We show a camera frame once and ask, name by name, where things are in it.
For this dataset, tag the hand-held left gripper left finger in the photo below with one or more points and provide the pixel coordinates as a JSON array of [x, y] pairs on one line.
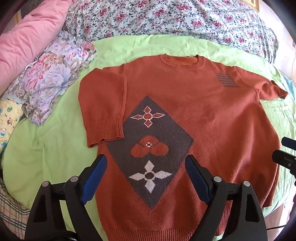
[[93, 178]]

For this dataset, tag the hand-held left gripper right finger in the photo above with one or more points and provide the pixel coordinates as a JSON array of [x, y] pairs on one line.
[[196, 178]]

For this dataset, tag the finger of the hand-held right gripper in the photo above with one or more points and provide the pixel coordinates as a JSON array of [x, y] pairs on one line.
[[289, 142], [285, 160]]

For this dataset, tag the orange knit sweater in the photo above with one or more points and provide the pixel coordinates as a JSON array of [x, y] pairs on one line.
[[203, 111]]

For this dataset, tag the light green bed sheet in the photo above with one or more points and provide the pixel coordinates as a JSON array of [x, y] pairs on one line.
[[53, 150]]

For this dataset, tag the light blue cloth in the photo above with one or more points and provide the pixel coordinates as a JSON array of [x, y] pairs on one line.
[[290, 85]]

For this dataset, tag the plaid cloth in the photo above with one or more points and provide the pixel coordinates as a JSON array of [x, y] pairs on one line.
[[11, 208]]

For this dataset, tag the yellow cartoon print cloth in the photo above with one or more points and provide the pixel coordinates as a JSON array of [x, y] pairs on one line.
[[8, 122]]

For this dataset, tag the pastel floral ruffled pillow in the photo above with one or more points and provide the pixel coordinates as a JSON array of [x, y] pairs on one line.
[[48, 76]]

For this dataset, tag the gold framed picture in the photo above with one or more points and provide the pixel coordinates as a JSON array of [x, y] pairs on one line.
[[253, 3]]

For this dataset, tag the pink pillow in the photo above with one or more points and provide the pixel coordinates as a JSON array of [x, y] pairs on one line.
[[25, 39]]

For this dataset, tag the white pink floral quilt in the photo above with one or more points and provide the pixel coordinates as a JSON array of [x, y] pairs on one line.
[[166, 18]]

